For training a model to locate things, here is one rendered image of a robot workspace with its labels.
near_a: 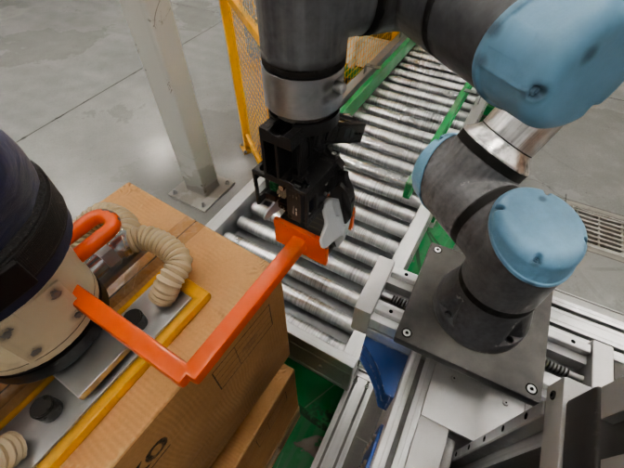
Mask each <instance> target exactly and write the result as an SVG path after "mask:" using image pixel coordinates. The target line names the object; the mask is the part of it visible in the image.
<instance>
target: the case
mask: <svg viewBox="0 0 624 468"><path fill-rule="evenodd" d="M101 202H112V203H116V204H119V205H122V207H125V208H126V209H128V210H129V211H130V212H132V213H133V214H134V215H135V216H136V217H137V218H138V222H139V223H140V226H142V225H145V226H147V227H148V226H154V227H155V228H160V229H161V230H165V231H166V232H169V233H170V234H171V235H172V236H175V237H176V238H177V239H179V240H180V242H181V243H184V245H185V247H186V248H188V249H189V255H190V256H191V257H192V258H193V260H192V263H191V268H192V270H191V271H190V272H189V273H188V279H189V280H191V281H193V282H194V283H196V284H197V285H199V286H201V287H202V288H203V289H204V290H206V291H208V292H209V293H210V294H211V299H210V300H209V301H208V302H207V303H206V305H205V306H204V307H203V308H202V309H201V310H200V311H199V312H198V314H197V315H196V316H195V317H194V318H193V319H192V320H191V321H190V322H189V324H188V325H187V326H186V327H185V328H184V329H183V330H182V331H181V333H179V334H178V335H177V337H176V338H175V339H174V340H173V342H172V343H170V344H169V345H168V346H167V347H166V348H168V349H169V350H171V351H172V352H173V353H175V354H176V355H177V356H179V357H180V358H182V359H183V360H185V361H186V362H188V361H189V360H190V359H191V357H192V356H193V355H194V354H195V353H196V351H197V350H198V349H199V348H200V347H201V345H202V344H203V343H204V342H205V341H206V339H207V338H208V337H209V336H210V335H211V333H212V332H213V331H214V330H215V328H216V327H217V326H218V325H219V324H220V322H221V321H222V320H223V319H224V318H225V316H226V315H227V314H228V313H229V312H230V310H231V309H232V308H233V307H234V306H235V304H237V303H238V302H239V300H240V299H241V298H242V296H243V295H244V294H245V293H246V292H247V291H248V290H249V288H250V287H251V286H252V285H253V284H254V282H255V281H256V280H257V279H258V278H259V276H260V275H261V274H262V273H263V272H264V270H265V269H266V268H267V267H268V265H269V264H270V263H268V261H266V260H264V259H262V258H261V257H259V256H257V255H255V254H254V253H251V252H249V251H248V250H246V249H244V248H242V247H241V246H239V245H238V244H236V243H235V242H233V241H231V240H229V239H227V238H225V237H224V236H222V235H220V234H218V233H217V232H215V231H213V230H211V229H210V228H208V227H206V226H205V225H203V224H201V223H199V222H198V221H196V220H194V219H192V218H191V217H189V216H187V215H185V214H183V213H181V212H179V211H178V210H177V209H175V208H174V207H172V206H170V205H168V204H167V203H165V202H163V201H161V200H159V199H157V198H155V197H154V196H152V195H150V194H148V192H146V191H144V190H142V189H141V188H138V187H136V186H135V185H133V184H131V183H129V182H128V183H126V184H125V185H123V186H122V187H121V188H119V189H117V190H116V191H114V192H113V193H112V194H111V195H110V196H108V197H107V198H105V199H104V200H103V201H101ZM163 265H164V262H163V260H161V259H160V258H159V257H157V256H156V255H154V254H153V253H150V252H147V253H146V254H144V255H143V256H142V257H141V258H140V259H139V260H138V261H137V262H135V263H134V264H133V265H132V266H131V267H130V268H129V269H127V270H126V271H125V272H124V273H123V274H122V276H121V277H119V278H118V279H117V280H116V281H114V282H113V283H112V284H111V285H110V286H109V287H108V288H107V289H106V290H107V293H108V295H109V300H110V307H111V308H112V309H113V310H115V311H116V312H117V311H118V310H119V309H120V308H121V307H123V306H124V305H125V304H126V303H127V302H128V301H129V300H130V299H131V298H132V297H133V296H134V295H135V294H136V293H137V292H138V291H139V290H141V289H142V288H143V287H144V286H145V285H146V284H147V283H148V282H149V281H150V280H151V279H152V278H153V277H154V276H155V275H156V274H157V273H158V272H160V271H161V269H162V268H163ZM289 355H290V348H289V340H288V332H287V323H286V315H285V307H284V299H283V290H282V282H280V283H279V284H278V286H277V287H276V288H275V289H274V291H273V292H272V293H271V294H270V295H269V296H268V298H267V299H266V300H265V302H264V303H263V304H262V305H261V306H260V308H259V309H258V310H257V312H256V313H255V314H254V315H253V317H252V318H251V319H250V321H249V322H248V323H247V325H246V326H245V327H244V328H243V330H242V331H241V332H240V334H239V335H238V336H237V338H236V339H235V340H234V341H233V343H232V344H231V345H230V346H229V348H228V349H227V350H226V352H225V353H224V354H223V356H222V357H221V358H220V359H219V360H218V361H217V362H216V363H215V365H214V366H213V368H212V369H211V370H210V371H209V373H208V374H207V375H206V376H205V378H204V379H203V380H202V382H201V383H199V384H195V383H193V382H192V381H190V382H189V383H188V384H187V386H185V387H179V386H178V385H176V384H175V383H173V382H172V381H171V380H169V379H168V378H167V377H165V376H164V375H163V374H161V373H160V372H159V371H158V370H156V369H155V368H153V367H152V366H151V365H150V366H149V368H148V369H147V370H146V371H145V372H144V373H143V374H142V375H141V376H140V378H139V379H138V380H137V381H136V382H135V383H134V384H133V385H132V387H131V388H130V389H129V390H128V391H127V392H126V393H125V394H124V396H123V397H122V398H121V399H120V400H119V401H118V402H117V403H116V405H115V406H114V407H113V408H112V409H111V410H110V411H109V412H108V414H107V415H106V416H105V417H104V418H103V419H102V420H101V421H100V422H99V424H98V425H97V426H96V427H95V428H94V429H93V430H92V431H91V433H90V434H89V435H88V436H87V437H86V438H85V439H84V441H83V442H82V443H81V444H80V445H79V446H78V447H77V448H76V449H75V451H74V452H73V453H72V454H71V455H70V456H69V457H68V458H67V460H66V461H65V462H64V463H62V464H61V465H60V467H59V468H210V467H211V466H212V464H213V463H214V462H215V460H216V458H217V457H218V456H219V454H220V453H221V451H222V450H223V448H224V447H225V446H226V444H227V443H228V441H229V440H230V438H231V437H232V436H233V435H234V433H235V432H236V431H237V429H238V428H239V426H240V425H241V423H242V422H243V420H244V419H245V417H246V416H247V415H248V413H249V412H250V410H251V409H252V408H253V406H254V404H255V403H256V401H257V400H258V399H259V397H260V396H261V395H262V394H263V393H264V391H265V390H266V388H267V387H268V385H269V384H270V382H271V381H272V379H273V378H274V377H275V375H276V374H277V372H278V371H279V370H280V368H281V366H282V365H283V363H284V362H285V361H286V359H287V358H288V356H289ZM45 379H46V378H44V379H43V380H40V381H36V382H33V383H24V384H5V383H0V422H1V421H3V420H4V419H5V417H6V416H7V415H8V414H9V413H10V412H11V411H13V410H14V409H15V408H16V407H17V406H18V405H19V404H20V403H21V402H22V401H23V400H24V399H25V398H26V397H27V396H28V395H30V394H31V393H32V392H33V391H34V390H35V389H36V388H37V387H38V386H39V385H40V384H41V383H42V382H43V381H44V380H45Z"/></svg>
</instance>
